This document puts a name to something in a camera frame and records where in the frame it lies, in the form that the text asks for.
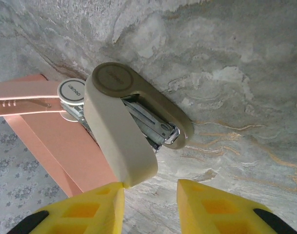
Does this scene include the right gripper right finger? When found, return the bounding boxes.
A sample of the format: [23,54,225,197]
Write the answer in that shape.
[177,179,297,234]

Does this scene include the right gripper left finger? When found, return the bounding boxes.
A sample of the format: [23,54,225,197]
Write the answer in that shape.
[9,181,126,234]

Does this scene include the pink plastic tray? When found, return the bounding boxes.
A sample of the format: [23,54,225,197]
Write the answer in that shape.
[3,114,119,198]

